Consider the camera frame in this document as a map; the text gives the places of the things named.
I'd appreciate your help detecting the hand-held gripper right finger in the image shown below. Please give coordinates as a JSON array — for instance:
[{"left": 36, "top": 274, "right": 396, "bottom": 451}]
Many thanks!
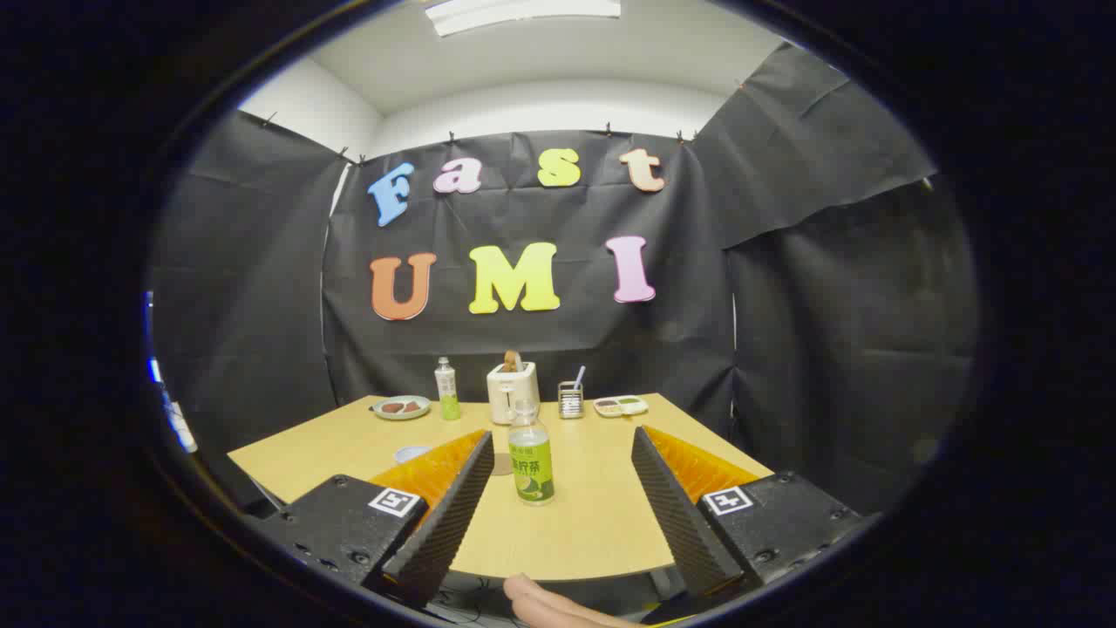
[{"left": 631, "top": 425, "right": 881, "bottom": 598}]

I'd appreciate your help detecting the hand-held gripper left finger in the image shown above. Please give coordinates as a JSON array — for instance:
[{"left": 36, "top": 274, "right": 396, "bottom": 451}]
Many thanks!
[{"left": 247, "top": 427, "right": 496, "bottom": 609}]

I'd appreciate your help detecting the juice bottle with green label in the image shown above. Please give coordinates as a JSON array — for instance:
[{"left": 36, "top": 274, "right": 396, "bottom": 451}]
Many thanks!
[{"left": 508, "top": 399, "right": 556, "bottom": 507}]

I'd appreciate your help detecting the small capped green drink bottle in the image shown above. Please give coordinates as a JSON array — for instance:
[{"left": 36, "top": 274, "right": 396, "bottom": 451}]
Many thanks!
[{"left": 434, "top": 357, "right": 461, "bottom": 421}]

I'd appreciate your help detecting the wooden table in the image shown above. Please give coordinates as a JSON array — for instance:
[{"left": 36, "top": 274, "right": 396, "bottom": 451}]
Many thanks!
[{"left": 227, "top": 392, "right": 775, "bottom": 584}]

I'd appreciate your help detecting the pale green plate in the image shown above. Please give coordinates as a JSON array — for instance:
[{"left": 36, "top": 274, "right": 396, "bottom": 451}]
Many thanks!
[{"left": 371, "top": 395, "right": 432, "bottom": 421}]

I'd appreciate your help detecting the white toaster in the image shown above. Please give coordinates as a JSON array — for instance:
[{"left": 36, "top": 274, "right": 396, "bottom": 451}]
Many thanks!
[{"left": 487, "top": 362, "right": 541, "bottom": 426}]

